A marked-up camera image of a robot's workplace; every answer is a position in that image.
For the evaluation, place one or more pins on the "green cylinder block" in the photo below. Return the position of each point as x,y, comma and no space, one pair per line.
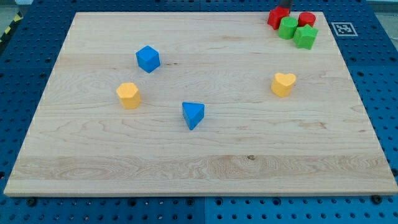
287,27

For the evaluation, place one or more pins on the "red cylinder block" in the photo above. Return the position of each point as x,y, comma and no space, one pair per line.
306,18

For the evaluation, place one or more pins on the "blue cube block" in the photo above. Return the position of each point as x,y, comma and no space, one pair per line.
148,59

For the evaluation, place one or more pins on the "yellow hexagon block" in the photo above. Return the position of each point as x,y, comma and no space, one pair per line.
129,95

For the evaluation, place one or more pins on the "yellow heart block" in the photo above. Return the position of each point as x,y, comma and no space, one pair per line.
282,84

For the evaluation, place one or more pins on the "white fiducial marker tag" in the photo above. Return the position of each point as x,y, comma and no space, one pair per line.
344,29

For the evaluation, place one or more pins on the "black robot pusher tool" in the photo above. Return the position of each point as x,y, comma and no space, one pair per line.
287,4

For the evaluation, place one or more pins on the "yellow black hazard tape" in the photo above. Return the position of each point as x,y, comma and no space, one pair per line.
11,28

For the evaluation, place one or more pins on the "blue triangle block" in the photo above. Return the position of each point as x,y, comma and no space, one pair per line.
193,113

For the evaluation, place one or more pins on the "green star block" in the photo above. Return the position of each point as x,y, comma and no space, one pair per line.
305,36

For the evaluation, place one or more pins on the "wooden board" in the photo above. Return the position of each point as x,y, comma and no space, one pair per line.
316,141

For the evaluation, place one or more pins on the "red star block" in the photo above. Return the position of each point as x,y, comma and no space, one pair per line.
276,15

